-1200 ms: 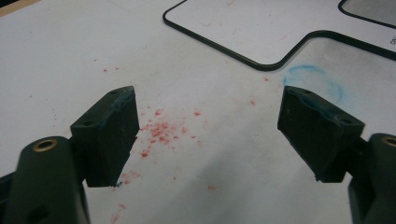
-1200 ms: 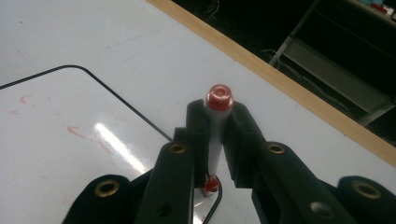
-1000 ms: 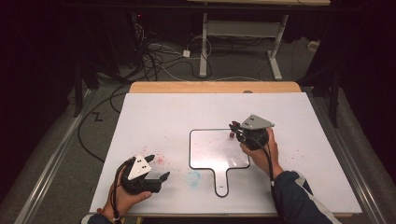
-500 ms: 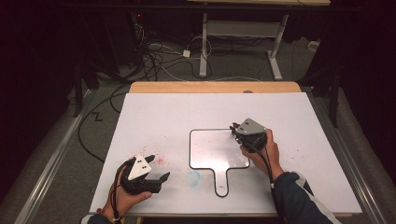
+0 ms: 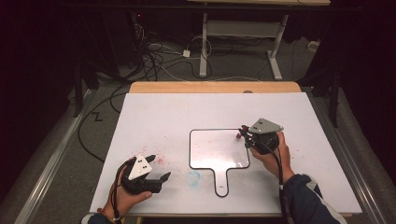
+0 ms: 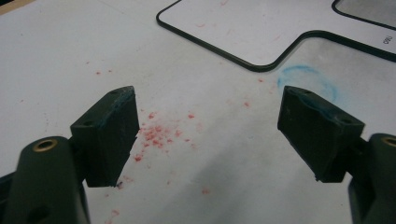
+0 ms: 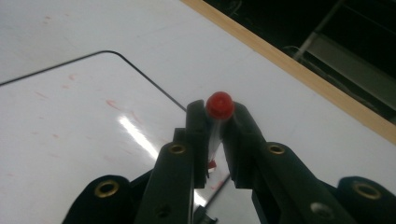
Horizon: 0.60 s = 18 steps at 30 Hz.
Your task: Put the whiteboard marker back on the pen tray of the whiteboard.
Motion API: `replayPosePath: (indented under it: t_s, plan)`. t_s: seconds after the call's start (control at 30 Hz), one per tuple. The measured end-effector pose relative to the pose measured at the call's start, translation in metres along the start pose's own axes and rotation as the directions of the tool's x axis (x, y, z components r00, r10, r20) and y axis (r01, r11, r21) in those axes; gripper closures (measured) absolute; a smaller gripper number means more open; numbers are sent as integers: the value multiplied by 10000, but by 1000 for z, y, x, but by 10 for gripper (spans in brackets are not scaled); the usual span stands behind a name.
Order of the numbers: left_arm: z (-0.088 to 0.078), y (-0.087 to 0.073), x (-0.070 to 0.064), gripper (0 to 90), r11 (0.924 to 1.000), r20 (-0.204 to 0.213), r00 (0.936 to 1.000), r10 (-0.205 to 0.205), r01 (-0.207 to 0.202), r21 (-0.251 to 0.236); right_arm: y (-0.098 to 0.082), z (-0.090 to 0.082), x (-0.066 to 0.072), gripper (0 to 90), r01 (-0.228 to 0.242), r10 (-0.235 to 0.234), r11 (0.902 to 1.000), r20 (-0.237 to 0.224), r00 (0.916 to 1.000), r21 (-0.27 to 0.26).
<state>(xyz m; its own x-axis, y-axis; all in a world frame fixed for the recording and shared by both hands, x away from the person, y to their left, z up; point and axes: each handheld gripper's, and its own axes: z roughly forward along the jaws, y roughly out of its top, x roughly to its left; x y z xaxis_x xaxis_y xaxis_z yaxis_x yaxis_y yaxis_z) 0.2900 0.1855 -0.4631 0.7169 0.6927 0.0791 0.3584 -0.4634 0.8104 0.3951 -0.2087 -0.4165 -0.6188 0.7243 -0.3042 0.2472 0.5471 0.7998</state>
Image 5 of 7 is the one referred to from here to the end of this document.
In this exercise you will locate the white-legged desk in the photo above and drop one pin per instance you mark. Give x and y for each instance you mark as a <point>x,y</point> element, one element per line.
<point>243,28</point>

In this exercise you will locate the white table cover sheet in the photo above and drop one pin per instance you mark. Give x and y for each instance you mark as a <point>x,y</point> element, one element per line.
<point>174,118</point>

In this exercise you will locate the person's right hand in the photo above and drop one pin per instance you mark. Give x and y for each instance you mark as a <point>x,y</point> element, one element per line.
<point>278,161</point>

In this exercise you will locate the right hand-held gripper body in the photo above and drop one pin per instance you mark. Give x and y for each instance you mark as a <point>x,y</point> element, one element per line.
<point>264,140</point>

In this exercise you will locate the white power adapter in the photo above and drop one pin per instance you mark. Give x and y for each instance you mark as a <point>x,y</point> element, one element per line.
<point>186,53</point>

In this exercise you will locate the aluminium frame rail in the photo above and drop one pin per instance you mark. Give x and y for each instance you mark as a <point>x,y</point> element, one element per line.
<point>351,161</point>
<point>53,158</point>

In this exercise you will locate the dark device with red light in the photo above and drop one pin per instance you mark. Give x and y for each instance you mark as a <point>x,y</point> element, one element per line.
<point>138,31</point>

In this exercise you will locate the person's left hand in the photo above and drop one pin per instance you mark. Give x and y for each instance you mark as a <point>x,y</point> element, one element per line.
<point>124,200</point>

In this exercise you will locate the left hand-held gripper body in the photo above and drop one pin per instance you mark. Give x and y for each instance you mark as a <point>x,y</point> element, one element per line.
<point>140,183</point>

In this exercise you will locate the black stand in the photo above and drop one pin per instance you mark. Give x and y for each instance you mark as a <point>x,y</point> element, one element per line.
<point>79,90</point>
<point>333,96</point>

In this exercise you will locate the red whiteboard marker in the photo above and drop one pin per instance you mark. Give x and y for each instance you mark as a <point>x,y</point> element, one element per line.
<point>239,135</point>

